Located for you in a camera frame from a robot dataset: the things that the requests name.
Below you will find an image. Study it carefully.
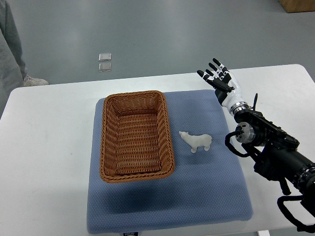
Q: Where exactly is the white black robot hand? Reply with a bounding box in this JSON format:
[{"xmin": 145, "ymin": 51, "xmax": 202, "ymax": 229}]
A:
[{"xmin": 197, "ymin": 58, "xmax": 249, "ymax": 116}]

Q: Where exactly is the white bear figurine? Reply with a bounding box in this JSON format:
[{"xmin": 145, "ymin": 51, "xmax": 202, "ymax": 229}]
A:
[{"xmin": 179, "ymin": 131, "xmax": 212, "ymax": 153}]

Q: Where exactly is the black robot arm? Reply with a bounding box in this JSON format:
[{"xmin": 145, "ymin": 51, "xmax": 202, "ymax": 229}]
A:
[{"xmin": 225, "ymin": 100, "xmax": 315, "ymax": 233}]

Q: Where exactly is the brown wicker basket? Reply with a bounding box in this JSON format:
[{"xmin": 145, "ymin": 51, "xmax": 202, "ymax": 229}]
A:
[{"xmin": 99, "ymin": 90, "xmax": 175, "ymax": 183}]

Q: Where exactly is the blue quilted mat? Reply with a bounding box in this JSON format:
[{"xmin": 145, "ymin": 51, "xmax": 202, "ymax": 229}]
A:
[{"xmin": 87, "ymin": 90, "xmax": 253, "ymax": 234}]

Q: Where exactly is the brown cardboard box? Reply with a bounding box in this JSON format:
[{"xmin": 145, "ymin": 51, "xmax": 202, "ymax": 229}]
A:
[{"xmin": 279, "ymin": 0, "xmax": 315, "ymax": 13}]

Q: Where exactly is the lower metal floor plate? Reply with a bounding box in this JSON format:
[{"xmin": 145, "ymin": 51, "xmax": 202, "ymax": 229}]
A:
[{"xmin": 98, "ymin": 62, "xmax": 112, "ymax": 72}]

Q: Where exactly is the metal floor plate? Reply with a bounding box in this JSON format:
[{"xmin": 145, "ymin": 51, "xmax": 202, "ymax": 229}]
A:
[
  {"xmin": 98, "ymin": 53, "xmax": 111, "ymax": 61},
  {"xmin": 98, "ymin": 62, "xmax": 112, "ymax": 72}
]

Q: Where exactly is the upper metal floor plate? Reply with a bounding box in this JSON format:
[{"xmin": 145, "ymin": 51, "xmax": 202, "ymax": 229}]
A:
[{"xmin": 98, "ymin": 53, "xmax": 111, "ymax": 61}]

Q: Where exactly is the white sneaker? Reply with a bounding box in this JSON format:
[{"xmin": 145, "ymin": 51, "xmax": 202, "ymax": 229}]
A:
[{"xmin": 23, "ymin": 75, "xmax": 49, "ymax": 87}]

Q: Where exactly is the person in grey pants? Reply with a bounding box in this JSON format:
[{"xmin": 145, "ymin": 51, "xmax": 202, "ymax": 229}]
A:
[{"xmin": 0, "ymin": 0, "xmax": 28, "ymax": 104}]

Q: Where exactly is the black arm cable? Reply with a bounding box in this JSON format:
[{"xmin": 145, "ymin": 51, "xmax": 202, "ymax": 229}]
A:
[{"xmin": 277, "ymin": 195, "xmax": 315, "ymax": 233}]

